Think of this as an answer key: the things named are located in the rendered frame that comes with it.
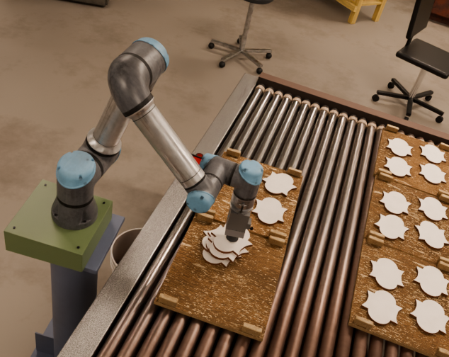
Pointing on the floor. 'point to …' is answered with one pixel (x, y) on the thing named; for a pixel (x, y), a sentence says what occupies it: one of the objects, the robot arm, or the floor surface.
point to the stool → (244, 40)
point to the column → (74, 295)
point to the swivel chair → (422, 61)
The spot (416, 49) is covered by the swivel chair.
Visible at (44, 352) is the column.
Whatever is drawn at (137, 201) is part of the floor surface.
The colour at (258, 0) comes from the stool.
